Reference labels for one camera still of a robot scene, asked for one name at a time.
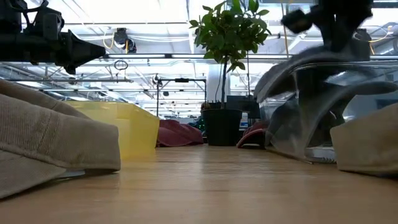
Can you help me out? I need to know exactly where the clear plastic bin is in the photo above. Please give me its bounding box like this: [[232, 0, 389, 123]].
[[257, 60, 398, 165]]

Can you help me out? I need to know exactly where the beige corduroy baseball cap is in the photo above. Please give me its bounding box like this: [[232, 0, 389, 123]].
[[0, 79, 122, 200], [330, 102, 398, 179]]

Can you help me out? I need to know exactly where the potted green plant black pot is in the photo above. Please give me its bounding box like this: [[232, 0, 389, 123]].
[[188, 0, 272, 147]]

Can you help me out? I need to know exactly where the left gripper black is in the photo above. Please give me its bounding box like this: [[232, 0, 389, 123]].
[[27, 29, 107, 75]]

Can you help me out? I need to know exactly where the black ceiling cord reel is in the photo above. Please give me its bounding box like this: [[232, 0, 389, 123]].
[[112, 27, 137, 54]]

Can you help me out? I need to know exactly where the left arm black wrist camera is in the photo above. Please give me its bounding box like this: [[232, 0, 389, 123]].
[[23, 0, 65, 41]]

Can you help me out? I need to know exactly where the hanging yellow cable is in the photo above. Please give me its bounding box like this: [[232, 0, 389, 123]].
[[281, 0, 290, 58]]

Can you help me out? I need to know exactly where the black background stand frame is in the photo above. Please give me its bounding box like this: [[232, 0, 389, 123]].
[[156, 77, 208, 118]]

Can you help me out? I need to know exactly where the maroon baseball cap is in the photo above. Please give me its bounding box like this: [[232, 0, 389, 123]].
[[236, 121, 270, 149], [156, 119, 205, 148]]

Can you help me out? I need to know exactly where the grey washed baseball cap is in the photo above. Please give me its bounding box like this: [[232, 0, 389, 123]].
[[253, 45, 398, 161]]

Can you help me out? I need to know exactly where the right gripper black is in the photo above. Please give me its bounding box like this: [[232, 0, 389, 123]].
[[281, 0, 374, 52]]

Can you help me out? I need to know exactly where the translucent yellow plastic bin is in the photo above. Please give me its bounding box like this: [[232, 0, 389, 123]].
[[63, 100, 161, 161]]

